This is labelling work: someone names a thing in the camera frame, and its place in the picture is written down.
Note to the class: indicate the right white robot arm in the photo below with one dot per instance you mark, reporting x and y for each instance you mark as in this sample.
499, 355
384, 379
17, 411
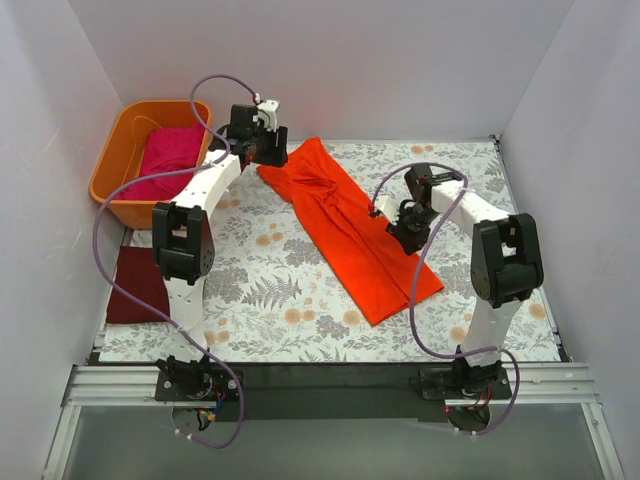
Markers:
505, 268

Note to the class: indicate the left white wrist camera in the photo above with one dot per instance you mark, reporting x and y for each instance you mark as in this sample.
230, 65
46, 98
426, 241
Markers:
266, 114

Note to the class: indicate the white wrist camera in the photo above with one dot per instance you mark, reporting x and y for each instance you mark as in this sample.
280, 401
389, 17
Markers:
266, 114
387, 207

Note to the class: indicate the orange t shirt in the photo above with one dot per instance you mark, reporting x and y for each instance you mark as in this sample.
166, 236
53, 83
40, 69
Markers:
335, 213

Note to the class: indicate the pink t shirt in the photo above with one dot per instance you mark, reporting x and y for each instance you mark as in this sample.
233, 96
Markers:
167, 150

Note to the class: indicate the aluminium frame rail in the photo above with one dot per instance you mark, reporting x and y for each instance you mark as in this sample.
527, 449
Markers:
111, 427

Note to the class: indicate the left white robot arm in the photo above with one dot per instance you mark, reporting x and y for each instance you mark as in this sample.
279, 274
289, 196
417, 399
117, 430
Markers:
183, 247

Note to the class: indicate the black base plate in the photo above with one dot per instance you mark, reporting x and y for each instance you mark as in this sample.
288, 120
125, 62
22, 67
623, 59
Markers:
321, 391

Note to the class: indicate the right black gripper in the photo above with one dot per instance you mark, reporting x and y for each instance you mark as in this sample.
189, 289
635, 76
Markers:
409, 236

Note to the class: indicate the folded dark red t shirt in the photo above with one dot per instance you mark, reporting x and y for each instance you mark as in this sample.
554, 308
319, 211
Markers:
137, 273

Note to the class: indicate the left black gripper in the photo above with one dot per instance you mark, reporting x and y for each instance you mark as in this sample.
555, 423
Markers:
273, 147

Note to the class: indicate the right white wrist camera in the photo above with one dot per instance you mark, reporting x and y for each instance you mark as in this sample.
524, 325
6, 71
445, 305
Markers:
387, 207

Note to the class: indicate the orange plastic basket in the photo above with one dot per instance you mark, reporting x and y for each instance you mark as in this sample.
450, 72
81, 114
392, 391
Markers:
123, 152

